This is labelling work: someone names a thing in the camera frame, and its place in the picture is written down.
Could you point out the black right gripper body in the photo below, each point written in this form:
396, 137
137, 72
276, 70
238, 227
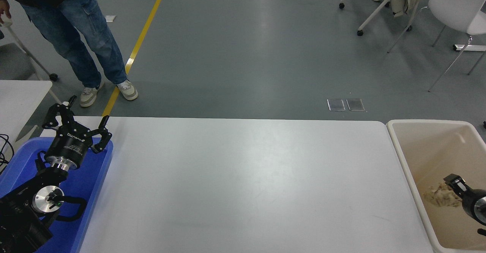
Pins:
472, 205

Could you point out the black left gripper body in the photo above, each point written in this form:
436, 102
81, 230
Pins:
70, 148

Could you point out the tan paper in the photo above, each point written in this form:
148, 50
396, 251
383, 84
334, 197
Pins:
440, 197

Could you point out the person's hand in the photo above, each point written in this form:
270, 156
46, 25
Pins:
3, 10

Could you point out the blue plastic tray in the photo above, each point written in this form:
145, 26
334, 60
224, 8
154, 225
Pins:
89, 181

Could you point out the large pale bin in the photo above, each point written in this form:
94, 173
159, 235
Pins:
425, 150

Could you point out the white side table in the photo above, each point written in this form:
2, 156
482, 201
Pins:
19, 101

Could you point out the grey wheeled chair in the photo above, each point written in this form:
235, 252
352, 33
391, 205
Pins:
11, 59

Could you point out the person in blue trousers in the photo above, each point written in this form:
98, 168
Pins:
76, 29

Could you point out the yellow floor tape line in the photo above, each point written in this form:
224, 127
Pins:
148, 18

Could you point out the clear floor plate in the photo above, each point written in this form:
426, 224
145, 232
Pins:
336, 105
355, 104

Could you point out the white metal floor bar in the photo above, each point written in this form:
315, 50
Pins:
471, 47

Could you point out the white shell chair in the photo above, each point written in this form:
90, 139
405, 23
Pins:
455, 2

